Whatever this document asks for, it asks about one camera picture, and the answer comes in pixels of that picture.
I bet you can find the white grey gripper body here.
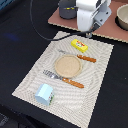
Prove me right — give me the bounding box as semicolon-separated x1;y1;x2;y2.
76;0;111;36

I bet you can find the cream bowl on stove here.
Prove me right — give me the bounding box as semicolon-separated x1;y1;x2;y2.
117;4;128;31

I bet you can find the beige woven placemat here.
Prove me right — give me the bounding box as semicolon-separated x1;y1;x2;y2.
12;36;113;128

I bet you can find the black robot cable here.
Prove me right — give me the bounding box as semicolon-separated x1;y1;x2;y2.
29;0;101;43

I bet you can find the dark grey cooking pot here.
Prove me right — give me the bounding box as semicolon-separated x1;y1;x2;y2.
58;0;77;19

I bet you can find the wooden handled toy knife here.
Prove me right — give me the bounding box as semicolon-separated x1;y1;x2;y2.
57;48;98;64

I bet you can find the yellow butter box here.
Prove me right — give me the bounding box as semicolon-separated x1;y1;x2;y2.
71;39;88;53

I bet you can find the round wooden plate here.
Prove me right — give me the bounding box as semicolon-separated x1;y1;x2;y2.
55;55;82;78

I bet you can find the wooden handled toy fork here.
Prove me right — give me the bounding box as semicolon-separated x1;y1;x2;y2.
43;70;84;88

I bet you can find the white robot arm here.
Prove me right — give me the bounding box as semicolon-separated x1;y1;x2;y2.
76;0;111;38

